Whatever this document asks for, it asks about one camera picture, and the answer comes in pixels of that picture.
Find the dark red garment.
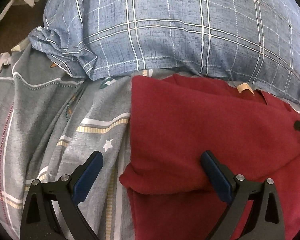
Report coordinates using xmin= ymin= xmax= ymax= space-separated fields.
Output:
xmin=120 ymin=74 xmax=300 ymax=239

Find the blue plaid pillow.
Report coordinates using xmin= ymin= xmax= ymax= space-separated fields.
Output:
xmin=29 ymin=0 xmax=300 ymax=103

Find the grey patterned bed sheet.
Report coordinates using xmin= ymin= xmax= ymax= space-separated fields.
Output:
xmin=0 ymin=36 xmax=300 ymax=240

